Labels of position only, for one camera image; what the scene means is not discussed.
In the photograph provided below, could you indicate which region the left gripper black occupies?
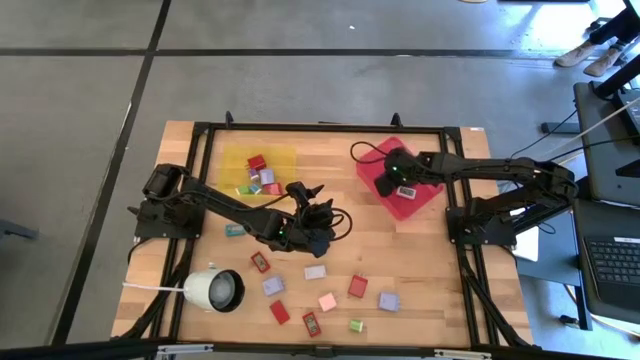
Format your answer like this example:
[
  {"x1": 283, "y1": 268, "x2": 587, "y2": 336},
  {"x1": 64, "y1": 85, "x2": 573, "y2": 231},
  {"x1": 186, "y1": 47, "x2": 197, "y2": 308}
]
[{"x1": 285, "y1": 181, "x2": 337, "y2": 259}]

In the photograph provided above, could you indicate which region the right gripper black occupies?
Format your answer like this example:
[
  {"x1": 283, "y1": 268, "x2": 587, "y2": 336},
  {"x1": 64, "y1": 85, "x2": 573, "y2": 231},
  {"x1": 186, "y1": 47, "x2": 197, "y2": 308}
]
[{"x1": 374, "y1": 147, "x2": 436, "y2": 199}]

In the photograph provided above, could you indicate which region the lavender wall charger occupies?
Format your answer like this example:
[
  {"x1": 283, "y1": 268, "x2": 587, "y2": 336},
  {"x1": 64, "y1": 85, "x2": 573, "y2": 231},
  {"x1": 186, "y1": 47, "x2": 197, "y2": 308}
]
[
  {"x1": 261, "y1": 274, "x2": 287, "y2": 298},
  {"x1": 377, "y1": 291, "x2": 402, "y2": 314}
]

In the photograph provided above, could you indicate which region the red four-port charger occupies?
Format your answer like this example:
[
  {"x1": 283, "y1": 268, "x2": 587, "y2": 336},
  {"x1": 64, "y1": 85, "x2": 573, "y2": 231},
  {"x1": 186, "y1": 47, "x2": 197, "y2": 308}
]
[{"x1": 347, "y1": 273, "x2": 370, "y2": 300}]

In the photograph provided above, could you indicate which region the pink labelled charger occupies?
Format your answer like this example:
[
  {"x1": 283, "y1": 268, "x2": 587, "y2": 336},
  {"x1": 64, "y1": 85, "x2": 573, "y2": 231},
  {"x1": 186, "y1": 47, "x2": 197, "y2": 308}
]
[{"x1": 317, "y1": 292, "x2": 339, "y2": 314}]

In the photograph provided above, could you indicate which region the red translucent bin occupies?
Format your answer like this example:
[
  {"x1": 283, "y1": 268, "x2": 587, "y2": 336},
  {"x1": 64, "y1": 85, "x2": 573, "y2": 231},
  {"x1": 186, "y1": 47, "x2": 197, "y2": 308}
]
[{"x1": 355, "y1": 136, "x2": 445, "y2": 222}]

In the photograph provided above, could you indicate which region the yellow translucent bin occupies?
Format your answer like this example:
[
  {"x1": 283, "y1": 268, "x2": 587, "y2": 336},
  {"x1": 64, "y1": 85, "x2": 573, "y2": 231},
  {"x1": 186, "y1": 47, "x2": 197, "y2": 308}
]
[{"x1": 218, "y1": 143, "x2": 298, "y2": 201}]

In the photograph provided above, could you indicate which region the red framed case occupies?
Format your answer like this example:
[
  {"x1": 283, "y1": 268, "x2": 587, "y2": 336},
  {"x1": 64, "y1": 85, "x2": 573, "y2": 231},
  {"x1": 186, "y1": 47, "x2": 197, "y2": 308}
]
[
  {"x1": 249, "y1": 251, "x2": 272, "y2": 274},
  {"x1": 301, "y1": 311, "x2": 323, "y2": 338}
]

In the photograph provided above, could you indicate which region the red flat box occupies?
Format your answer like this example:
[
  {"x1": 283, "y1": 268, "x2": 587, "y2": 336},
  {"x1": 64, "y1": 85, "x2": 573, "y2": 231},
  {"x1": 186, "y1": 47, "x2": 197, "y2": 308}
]
[{"x1": 268, "y1": 299, "x2": 292, "y2": 326}]

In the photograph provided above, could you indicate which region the white round lamp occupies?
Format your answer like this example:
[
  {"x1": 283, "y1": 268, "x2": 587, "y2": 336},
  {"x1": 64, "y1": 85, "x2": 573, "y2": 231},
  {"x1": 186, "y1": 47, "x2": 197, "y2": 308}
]
[{"x1": 182, "y1": 267, "x2": 247, "y2": 315}]

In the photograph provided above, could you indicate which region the white paper sheet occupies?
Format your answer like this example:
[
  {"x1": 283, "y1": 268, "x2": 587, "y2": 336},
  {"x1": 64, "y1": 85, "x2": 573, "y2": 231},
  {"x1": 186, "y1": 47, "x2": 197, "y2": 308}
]
[{"x1": 512, "y1": 224, "x2": 542, "y2": 263}]

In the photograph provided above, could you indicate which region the grey side desk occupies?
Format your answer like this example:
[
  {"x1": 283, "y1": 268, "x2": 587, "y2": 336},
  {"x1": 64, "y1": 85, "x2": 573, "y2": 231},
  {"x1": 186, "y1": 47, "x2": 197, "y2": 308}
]
[{"x1": 572, "y1": 79, "x2": 640, "y2": 207}]

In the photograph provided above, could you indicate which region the person's shoe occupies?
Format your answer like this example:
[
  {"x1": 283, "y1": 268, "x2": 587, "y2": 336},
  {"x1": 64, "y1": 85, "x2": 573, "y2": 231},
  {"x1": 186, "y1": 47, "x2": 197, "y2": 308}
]
[
  {"x1": 582, "y1": 46, "x2": 625, "y2": 79},
  {"x1": 553, "y1": 39, "x2": 597, "y2": 69}
]

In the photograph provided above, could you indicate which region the black laptop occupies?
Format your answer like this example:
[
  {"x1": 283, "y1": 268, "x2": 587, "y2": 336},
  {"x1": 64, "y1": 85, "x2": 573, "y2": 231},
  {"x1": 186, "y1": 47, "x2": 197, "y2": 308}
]
[{"x1": 572, "y1": 198, "x2": 640, "y2": 326}]

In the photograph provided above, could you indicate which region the black desk leg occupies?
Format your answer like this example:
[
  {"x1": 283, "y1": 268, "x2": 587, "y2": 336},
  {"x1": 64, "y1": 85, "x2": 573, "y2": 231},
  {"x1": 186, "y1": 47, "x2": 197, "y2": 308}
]
[{"x1": 592, "y1": 54, "x2": 640, "y2": 99}]

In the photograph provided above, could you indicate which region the black gantry beam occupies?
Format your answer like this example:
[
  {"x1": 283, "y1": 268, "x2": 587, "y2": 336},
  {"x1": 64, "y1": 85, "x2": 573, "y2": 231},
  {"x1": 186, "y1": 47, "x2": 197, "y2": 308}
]
[{"x1": 0, "y1": 337, "x2": 640, "y2": 360}]

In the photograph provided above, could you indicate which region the person's leg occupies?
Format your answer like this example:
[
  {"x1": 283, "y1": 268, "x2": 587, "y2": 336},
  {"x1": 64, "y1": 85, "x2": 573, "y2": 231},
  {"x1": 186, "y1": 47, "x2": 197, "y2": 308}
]
[{"x1": 588, "y1": 3, "x2": 640, "y2": 47}]

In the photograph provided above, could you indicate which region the grey furniture foot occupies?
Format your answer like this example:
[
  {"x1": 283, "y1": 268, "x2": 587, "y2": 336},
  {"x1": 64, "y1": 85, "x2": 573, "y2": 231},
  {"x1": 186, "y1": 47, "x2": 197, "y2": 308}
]
[{"x1": 0, "y1": 218, "x2": 40, "y2": 241}]

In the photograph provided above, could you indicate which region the black table frame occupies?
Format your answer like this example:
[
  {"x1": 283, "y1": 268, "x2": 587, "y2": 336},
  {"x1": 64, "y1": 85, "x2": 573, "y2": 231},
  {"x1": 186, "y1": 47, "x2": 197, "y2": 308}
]
[{"x1": 109, "y1": 110, "x2": 539, "y2": 351}]

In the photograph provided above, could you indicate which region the white lamp cable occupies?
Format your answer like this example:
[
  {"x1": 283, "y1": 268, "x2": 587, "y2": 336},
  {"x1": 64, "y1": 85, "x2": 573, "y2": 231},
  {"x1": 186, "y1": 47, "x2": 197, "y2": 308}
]
[{"x1": 122, "y1": 281, "x2": 186, "y2": 293}]

